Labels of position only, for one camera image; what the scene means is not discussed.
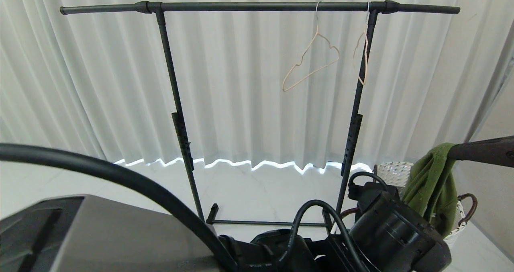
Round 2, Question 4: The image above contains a pink clothes hanger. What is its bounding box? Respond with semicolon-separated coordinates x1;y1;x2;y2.
353;2;369;86
282;2;341;92

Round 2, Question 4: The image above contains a green shirt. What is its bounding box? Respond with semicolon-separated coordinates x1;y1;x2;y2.
402;143;458;237

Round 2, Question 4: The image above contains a black clothes rack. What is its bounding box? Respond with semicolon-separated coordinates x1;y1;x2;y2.
59;0;461;228

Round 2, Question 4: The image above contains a white laundry basket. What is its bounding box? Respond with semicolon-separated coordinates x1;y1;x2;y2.
373;162;478;248

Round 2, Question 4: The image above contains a white curtain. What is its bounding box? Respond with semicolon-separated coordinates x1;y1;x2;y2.
0;0;514;174

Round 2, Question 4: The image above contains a black cable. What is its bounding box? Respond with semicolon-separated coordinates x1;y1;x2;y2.
281;200;360;272
0;143;238;272

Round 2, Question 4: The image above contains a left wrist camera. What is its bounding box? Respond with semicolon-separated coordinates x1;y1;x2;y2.
348;172;402;212

